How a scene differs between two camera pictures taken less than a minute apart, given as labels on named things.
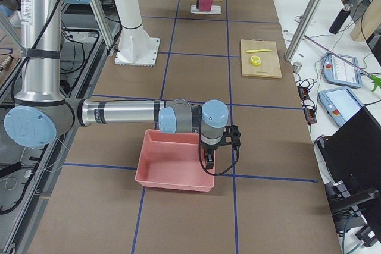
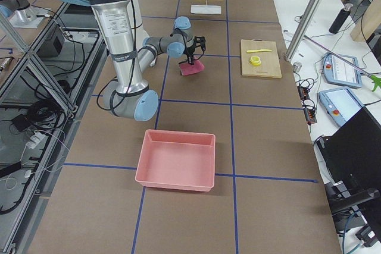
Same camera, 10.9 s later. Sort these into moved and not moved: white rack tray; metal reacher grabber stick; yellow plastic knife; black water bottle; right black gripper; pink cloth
Moved: pink cloth; right black gripper
Not moved: yellow plastic knife; white rack tray; metal reacher grabber stick; black water bottle
